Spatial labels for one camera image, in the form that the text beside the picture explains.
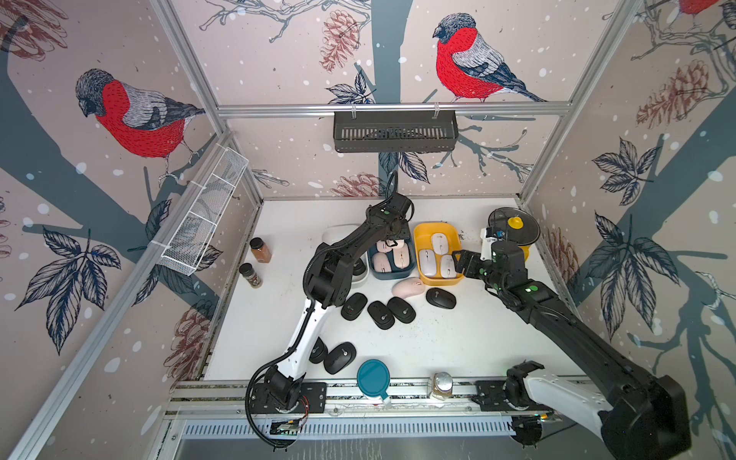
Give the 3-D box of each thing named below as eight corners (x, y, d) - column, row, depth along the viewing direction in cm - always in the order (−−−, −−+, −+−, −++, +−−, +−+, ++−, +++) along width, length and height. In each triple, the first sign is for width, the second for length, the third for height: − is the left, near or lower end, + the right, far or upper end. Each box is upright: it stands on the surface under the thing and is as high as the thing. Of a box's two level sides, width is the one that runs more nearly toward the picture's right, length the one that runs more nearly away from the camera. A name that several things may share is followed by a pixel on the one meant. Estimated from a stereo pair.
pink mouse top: (396, 301, 93) (396, 298, 91) (389, 285, 96) (390, 282, 95) (425, 292, 95) (426, 288, 93) (418, 277, 98) (419, 273, 97)
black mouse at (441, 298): (423, 300, 94) (424, 296, 91) (429, 287, 96) (430, 283, 94) (451, 314, 90) (453, 310, 88) (457, 300, 93) (458, 297, 91)
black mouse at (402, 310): (405, 328, 87) (405, 325, 85) (384, 305, 92) (384, 302, 90) (418, 316, 90) (419, 313, 88) (398, 295, 95) (398, 291, 93)
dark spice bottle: (248, 288, 96) (236, 273, 89) (251, 277, 99) (240, 263, 91) (260, 287, 96) (250, 273, 89) (263, 277, 99) (253, 263, 91)
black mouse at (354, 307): (338, 316, 90) (337, 313, 88) (353, 292, 95) (353, 289, 93) (354, 325, 88) (354, 322, 86) (369, 300, 93) (369, 297, 92)
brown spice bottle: (257, 263, 103) (247, 247, 95) (260, 253, 106) (250, 237, 98) (269, 263, 103) (260, 247, 95) (272, 253, 106) (263, 237, 98)
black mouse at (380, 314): (385, 334, 86) (385, 331, 84) (364, 311, 91) (363, 308, 89) (397, 321, 89) (398, 318, 87) (376, 300, 93) (376, 297, 91)
